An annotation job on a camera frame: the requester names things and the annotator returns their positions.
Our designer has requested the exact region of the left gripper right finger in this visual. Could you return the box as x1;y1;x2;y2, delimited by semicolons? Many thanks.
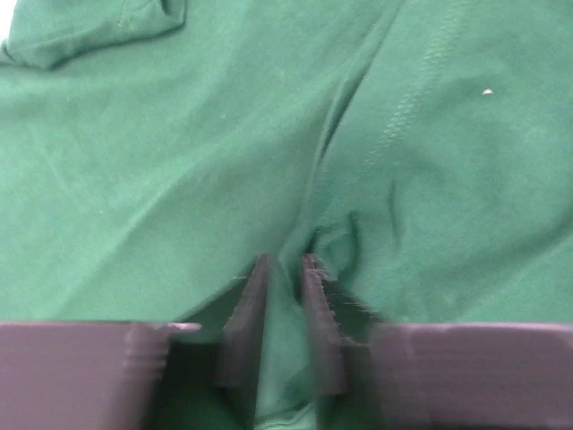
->
300;254;572;429

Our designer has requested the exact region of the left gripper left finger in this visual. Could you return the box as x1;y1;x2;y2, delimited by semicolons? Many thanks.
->
1;254;270;429

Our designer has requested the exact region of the green t-shirt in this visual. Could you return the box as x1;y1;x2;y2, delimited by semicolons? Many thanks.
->
1;1;572;429

